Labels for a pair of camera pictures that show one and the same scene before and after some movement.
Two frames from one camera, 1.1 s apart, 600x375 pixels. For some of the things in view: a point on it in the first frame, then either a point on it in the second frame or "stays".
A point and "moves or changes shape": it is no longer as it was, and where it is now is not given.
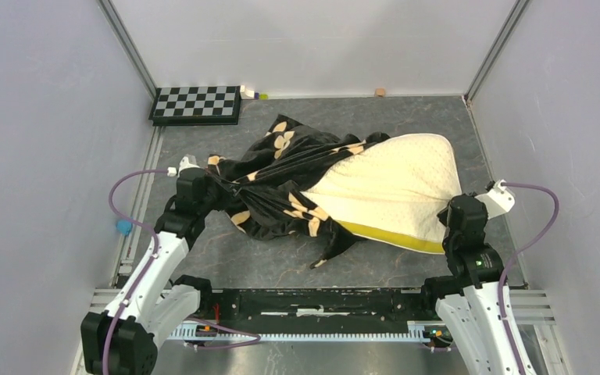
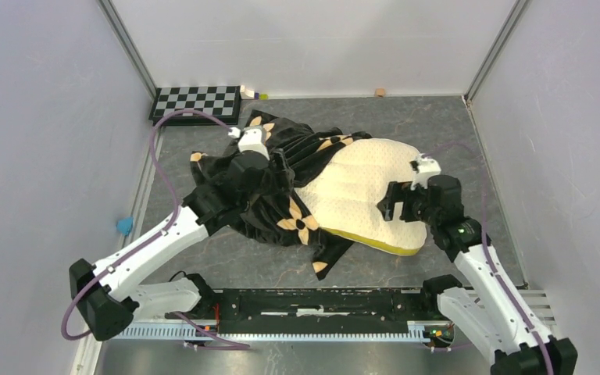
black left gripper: [226, 190] → [283, 182]
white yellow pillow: [394, 191] moves or changes shape
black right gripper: [444, 214] → [398, 191]
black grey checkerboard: [216, 105] stays
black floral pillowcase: [261, 193] moves or changes shape
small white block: [246, 93] stays
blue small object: [124, 226] stays
